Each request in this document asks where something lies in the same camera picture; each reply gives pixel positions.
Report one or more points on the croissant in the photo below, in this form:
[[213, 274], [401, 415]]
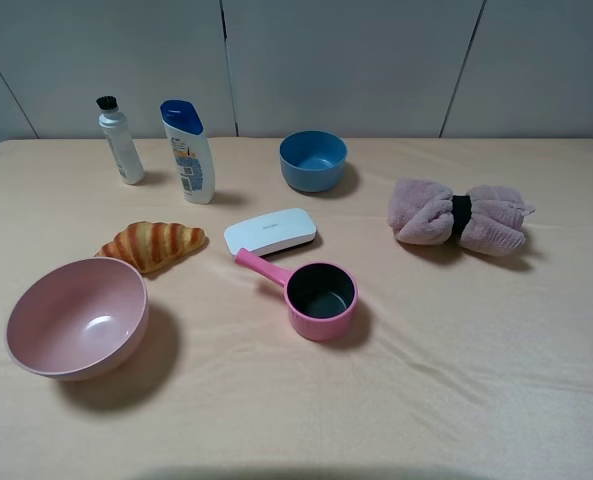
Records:
[[150, 247]]

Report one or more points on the white rectangular case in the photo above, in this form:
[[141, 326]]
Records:
[[272, 232]]

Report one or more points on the pink saucepan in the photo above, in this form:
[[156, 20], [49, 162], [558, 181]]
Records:
[[321, 297]]

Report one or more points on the blue bowl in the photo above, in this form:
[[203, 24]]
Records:
[[312, 161]]

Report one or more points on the pink rolled towel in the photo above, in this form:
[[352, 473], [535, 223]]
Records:
[[420, 213]]

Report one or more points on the white blue shampoo bottle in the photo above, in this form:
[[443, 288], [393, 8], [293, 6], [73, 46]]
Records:
[[191, 150]]

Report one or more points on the black elastic band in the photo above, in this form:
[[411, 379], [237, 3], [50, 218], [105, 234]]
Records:
[[461, 212]]

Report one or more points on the beige tablecloth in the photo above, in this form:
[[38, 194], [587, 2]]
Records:
[[457, 366]]

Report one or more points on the white bottle with brush cap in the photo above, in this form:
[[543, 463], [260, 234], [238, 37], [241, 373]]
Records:
[[115, 128]]

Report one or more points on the large pink bowl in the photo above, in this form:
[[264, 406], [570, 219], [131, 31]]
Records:
[[79, 321]]

